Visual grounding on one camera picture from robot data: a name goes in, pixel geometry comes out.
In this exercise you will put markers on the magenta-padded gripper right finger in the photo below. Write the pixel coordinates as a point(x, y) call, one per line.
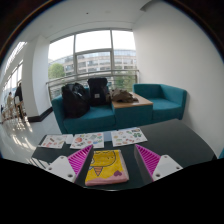
point(165, 166)

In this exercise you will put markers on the metal window railing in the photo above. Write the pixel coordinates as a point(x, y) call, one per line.
point(60, 79)

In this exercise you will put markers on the black backpack with label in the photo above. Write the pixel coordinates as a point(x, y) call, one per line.
point(98, 91)

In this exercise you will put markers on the person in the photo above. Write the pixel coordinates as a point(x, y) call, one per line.
point(10, 101)
point(19, 95)

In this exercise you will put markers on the wooden sofa table top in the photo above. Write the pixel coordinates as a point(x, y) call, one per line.
point(136, 102)

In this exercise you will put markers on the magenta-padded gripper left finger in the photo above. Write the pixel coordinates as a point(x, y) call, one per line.
point(63, 166)

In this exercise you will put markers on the teal sofa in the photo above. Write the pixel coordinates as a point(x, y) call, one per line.
point(96, 120)

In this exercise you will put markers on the sticker sheet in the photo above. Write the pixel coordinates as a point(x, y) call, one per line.
point(129, 136)
point(52, 141)
point(87, 140)

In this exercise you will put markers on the brown crumpled jacket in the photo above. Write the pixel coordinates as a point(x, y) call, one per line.
point(122, 95)

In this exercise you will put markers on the black soft bag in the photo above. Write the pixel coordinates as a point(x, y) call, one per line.
point(75, 100)

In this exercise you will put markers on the orange pink yellow cartoon towel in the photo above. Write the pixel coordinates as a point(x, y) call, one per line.
point(105, 166)

